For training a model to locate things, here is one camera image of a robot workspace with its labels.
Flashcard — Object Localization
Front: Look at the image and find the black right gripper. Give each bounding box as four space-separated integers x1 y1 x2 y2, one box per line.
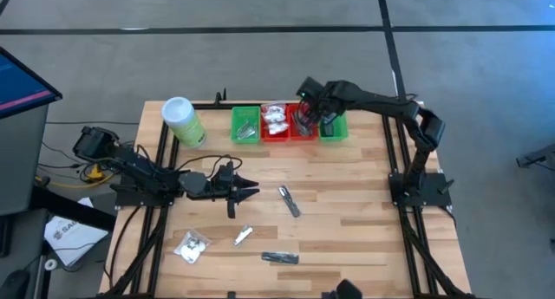
306 80 350 127

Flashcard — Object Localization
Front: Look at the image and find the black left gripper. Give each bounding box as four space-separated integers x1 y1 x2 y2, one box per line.
203 159 262 220

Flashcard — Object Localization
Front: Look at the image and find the red plastic basket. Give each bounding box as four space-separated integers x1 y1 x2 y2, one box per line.
259 103 291 143
288 103 320 142

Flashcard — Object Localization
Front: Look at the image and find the green plastic basket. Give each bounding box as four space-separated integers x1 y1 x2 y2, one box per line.
316 110 349 143
230 106 263 144

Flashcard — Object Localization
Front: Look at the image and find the green disinfecting wipes canister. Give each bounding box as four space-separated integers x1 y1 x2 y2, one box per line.
160 96 207 148

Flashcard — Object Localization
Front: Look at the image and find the black desk beam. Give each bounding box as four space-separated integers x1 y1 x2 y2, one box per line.
29 185 117 233

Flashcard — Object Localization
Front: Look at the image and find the white printed booklet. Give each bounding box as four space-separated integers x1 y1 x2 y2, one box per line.
43 198 109 268

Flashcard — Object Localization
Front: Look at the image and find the black floor stand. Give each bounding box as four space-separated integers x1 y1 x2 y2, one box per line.
515 143 555 175

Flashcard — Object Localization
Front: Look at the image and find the monitor with blue screen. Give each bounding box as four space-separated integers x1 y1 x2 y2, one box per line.
0 46 63 120

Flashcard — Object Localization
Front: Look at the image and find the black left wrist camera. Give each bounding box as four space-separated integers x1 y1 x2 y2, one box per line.
214 162 236 190

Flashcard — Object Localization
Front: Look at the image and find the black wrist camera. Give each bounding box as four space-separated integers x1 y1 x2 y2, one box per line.
297 76 324 103
214 162 236 190

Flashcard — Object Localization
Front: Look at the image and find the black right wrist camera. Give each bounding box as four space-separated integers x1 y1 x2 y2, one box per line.
297 76 324 103

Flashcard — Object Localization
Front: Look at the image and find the black left wrist camera cable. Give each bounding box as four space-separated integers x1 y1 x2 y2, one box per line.
175 153 244 179

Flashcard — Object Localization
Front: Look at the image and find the black aluminium table frame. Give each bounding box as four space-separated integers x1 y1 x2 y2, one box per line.
97 100 476 299

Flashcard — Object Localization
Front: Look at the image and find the yellow cable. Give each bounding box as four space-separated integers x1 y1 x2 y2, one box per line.
34 162 116 190

